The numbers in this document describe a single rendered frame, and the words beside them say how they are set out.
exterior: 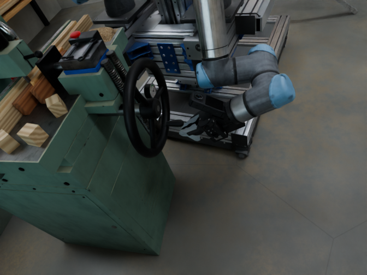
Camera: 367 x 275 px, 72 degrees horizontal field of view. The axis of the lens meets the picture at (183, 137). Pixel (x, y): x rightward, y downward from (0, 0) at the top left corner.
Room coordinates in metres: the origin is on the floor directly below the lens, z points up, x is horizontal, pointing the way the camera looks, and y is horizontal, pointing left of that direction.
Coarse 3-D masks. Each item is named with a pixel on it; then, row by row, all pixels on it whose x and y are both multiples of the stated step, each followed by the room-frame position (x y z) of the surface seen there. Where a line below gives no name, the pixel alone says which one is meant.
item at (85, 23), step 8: (88, 16) 1.08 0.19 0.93; (80, 24) 1.02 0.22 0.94; (88, 24) 1.06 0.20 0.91; (64, 40) 0.92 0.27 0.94; (64, 48) 0.89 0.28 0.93; (16, 96) 0.66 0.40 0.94; (8, 104) 0.64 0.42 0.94; (8, 112) 0.60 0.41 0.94; (16, 112) 0.62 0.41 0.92; (0, 120) 0.58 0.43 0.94; (8, 120) 0.59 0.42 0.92; (16, 120) 0.60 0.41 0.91; (0, 128) 0.56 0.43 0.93; (8, 128) 0.57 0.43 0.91
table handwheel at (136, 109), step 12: (144, 60) 0.62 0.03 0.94; (132, 72) 0.56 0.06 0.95; (156, 72) 0.67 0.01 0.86; (132, 84) 0.53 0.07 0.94; (132, 96) 0.50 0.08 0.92; (156, 96) 0.63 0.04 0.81; (168, 96) 0.67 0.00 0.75; (120, 108) 0.61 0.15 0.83; (132, 108) 0.48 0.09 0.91; (144, 108) 0.56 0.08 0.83; (156, 108) 0.56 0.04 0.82; (168, 108) 0.65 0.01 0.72; (132, 120) 0.46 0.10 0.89; (168, 120) 0.62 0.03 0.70; (132, 132) 0.45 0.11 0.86; (168, 132) 0.59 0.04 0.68; (132, 144) 0.45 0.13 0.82; (156, 144) 0.53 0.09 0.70; (144, 156) 0.45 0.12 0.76
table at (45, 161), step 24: (120, 48) 0.89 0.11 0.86; (72, 96) 0.63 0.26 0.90; (120, 96) 0.62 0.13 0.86; (24, 120) 0.60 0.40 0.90; (48, 120) 0.56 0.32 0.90; (72, 120) 0.56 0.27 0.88; (24, 144) 0.50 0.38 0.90; (48, 144) 0.47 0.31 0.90; (0, 168) 0.48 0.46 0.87; (24, 168) 0.45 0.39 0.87; (48, 168) 0.43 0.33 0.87
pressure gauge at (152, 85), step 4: (148, 84) 0.87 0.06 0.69; (152, 84) 0.87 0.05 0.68; (144, 88) 0.86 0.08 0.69; (148, 88) 0.85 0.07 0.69; (152, 88) 0.86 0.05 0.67; (144, 92) 0.85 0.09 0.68; (148, 92) 0.84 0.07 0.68; (152, 92) 0.85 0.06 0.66; (148, 96) 0.84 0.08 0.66; (152, 96) 0.84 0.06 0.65
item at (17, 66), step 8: (16, 40) 0.73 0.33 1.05; (8, 48) 0.70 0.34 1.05; (16, 48) 0.70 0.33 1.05; (24, 48) 0.71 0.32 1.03; (0, 56) 0.68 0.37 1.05; (8, 56) 0.67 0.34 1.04; (16, 56) 0.68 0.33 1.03; (0, 64) 0.69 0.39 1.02; (8, 64) 0.68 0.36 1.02; (16, 64) 0.67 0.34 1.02; (24, 64) 0.68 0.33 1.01; (32, 64) 0.70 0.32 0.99; (0, 72) 0.70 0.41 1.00; (8, 72) 0.69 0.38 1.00; (16, 72) 0.68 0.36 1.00; (24, 72) 0.67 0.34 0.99
